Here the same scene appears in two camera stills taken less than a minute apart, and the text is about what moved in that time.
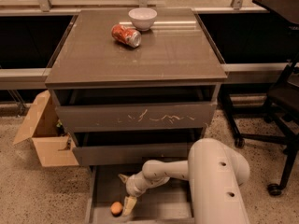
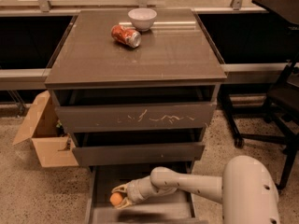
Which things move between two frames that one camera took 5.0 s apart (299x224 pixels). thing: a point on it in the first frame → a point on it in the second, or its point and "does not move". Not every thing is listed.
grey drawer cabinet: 134,86 does not move
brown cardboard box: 45,128 does not move
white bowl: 142,18 does not move
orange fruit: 116,209 → 116,199
